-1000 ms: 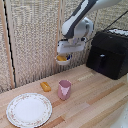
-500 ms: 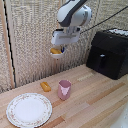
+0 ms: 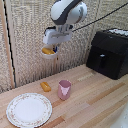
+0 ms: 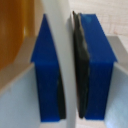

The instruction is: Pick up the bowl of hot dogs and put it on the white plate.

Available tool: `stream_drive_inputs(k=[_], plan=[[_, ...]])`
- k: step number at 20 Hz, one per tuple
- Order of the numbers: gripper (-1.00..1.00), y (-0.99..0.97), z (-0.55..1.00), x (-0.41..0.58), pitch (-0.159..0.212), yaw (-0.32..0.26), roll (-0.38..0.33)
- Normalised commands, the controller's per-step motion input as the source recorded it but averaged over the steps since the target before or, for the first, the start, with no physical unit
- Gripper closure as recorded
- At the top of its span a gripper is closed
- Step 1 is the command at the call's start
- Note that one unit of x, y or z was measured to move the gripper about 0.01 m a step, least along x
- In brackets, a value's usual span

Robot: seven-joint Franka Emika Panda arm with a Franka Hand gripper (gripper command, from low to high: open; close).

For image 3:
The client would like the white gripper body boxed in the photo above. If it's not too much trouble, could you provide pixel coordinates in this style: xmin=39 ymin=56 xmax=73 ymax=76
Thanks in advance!
xmin=42 ymin=26 xmax=74 ymax=46

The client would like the white object on black box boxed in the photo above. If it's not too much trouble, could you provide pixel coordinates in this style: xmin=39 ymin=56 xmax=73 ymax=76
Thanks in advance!
xmin=108 ymin=28 xmax=128 ymax=37

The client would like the orange hot dog bun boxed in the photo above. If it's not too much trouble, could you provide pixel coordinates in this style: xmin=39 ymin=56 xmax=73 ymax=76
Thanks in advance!
xmin=39 ymin=81 xmax=52 ymax=93

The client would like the black box appliance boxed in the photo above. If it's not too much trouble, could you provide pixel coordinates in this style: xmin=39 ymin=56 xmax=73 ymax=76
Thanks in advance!
xmin=85 ymin=29 xmax=128 ymax=81

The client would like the white floral rimmed plate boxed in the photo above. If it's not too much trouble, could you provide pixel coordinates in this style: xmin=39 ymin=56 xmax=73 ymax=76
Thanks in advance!
xmin=5 ymin=92 xmax=53 ymax=128

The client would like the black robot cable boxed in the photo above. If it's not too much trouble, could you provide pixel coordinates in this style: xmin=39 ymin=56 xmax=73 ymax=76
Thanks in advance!
xmin=71 ymin=1 xmax=128 ymax=33

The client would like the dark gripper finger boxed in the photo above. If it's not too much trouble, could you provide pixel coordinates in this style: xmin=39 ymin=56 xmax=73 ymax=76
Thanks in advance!
xmin=52 ymin=44 xmax=60 ymax=54

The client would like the small white bowl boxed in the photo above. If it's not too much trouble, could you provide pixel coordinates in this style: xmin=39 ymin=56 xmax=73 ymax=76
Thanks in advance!
xmin=40 ymin=46 xmax=59 ymax=61

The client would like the pink plastic cup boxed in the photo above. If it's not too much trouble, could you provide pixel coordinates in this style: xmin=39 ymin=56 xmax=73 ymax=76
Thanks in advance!
xmin=57 ymin=79 xmax=72 ymax=101

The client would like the yellow hot dog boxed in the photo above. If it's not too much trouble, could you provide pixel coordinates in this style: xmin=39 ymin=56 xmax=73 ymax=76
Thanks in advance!
xmin=41 ymin=47 xmax=56 ymax=56

